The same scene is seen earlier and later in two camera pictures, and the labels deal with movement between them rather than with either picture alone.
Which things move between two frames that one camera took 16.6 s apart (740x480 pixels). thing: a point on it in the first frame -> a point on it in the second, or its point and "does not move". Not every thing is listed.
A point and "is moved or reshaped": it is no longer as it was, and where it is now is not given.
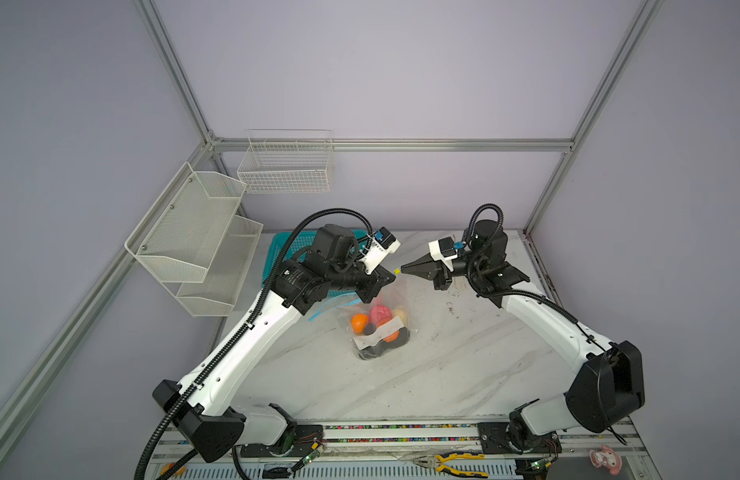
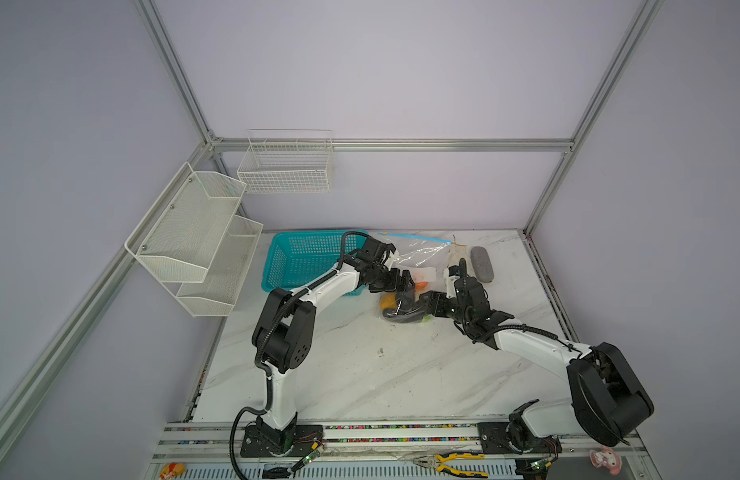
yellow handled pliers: [436, 460] does not move
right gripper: [425, 268] -> [436, 299]
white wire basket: [287, 161] does not move
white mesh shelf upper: [178, 237] does not move
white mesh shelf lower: [215, 296] does not move
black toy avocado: [394, 340] -> [414, 315]
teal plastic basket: [280, 242] does not move
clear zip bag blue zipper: [377, 327] is moved or reshaped
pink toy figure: [606, 457] does not move
